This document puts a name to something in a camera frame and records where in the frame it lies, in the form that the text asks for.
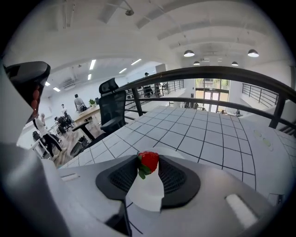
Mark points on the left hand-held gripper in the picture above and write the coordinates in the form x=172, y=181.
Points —
x=34, y=196

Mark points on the black mesh office chair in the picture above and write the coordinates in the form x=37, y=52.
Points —
x=113, y=104

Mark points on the grey ceiling fixture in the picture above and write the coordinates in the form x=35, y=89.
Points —
x=129, y=12

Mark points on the black floor device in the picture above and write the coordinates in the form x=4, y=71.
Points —
x=78, y=145

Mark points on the white grid tablecloth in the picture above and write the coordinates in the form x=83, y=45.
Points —
x=196, y=134

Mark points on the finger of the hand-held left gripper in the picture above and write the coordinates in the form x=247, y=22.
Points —
x=16, y=104

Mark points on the wooden desk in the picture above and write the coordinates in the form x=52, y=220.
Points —
x=89, y=113

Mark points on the small green potted plant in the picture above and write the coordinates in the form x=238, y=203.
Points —
x=92, y=102

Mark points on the glass entrance door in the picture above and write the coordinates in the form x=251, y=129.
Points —
x=211, y=97

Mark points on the group of ceiling strip lights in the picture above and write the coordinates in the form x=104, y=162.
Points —
x=92, y=64

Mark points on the red strawberry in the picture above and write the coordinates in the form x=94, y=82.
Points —
x=150, y=162

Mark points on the grey pendant lamp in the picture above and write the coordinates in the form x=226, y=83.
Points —
x=196, y=63
x=189, y=53
x=253, y=53
x=234, y=64

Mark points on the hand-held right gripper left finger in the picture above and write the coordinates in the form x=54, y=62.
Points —
x=81, y=196

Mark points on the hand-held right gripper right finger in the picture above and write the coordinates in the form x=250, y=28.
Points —
x=219, y=185

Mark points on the black metal railing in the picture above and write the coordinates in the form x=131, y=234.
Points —
x=208, y=70

